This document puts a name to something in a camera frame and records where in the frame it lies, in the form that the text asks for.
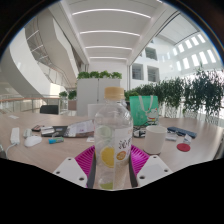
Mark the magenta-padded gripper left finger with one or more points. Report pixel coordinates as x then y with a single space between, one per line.
71 170

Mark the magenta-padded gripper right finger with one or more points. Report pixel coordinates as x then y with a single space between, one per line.
154 168

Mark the clear lemon drink bottle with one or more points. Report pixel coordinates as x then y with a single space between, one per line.
112 133

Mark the white cup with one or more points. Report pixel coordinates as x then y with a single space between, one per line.
155 140

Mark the small teal tube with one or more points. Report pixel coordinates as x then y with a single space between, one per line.
56 140

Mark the flat round red coaster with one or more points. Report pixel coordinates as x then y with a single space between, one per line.
183 147

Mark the clear plastic document bag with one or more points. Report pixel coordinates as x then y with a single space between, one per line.
80 129

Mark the black notebook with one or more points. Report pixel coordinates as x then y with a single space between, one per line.
60 129

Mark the dark blue keyboard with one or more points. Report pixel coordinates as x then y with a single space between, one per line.
181 131

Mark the white computer mouse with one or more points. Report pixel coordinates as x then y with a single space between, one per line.
32 141

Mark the red and black phone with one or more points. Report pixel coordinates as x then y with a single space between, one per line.
36 128

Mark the small white adapter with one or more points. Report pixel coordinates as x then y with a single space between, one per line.
27 133

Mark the green tote bag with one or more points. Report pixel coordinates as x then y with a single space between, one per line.
143 110

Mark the white chair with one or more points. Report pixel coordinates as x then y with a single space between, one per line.
91 110

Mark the black office chair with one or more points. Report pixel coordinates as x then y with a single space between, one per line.
49 109

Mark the white power strip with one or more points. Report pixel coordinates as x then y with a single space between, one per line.
15 135

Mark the small potted green plant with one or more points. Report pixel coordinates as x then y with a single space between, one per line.
68 95

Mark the white cabinet with plants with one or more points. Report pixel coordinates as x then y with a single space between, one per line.
88 91

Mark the row of green plants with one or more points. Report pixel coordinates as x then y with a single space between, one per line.
186 91

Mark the ceiling strip lights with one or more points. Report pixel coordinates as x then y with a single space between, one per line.
110 32

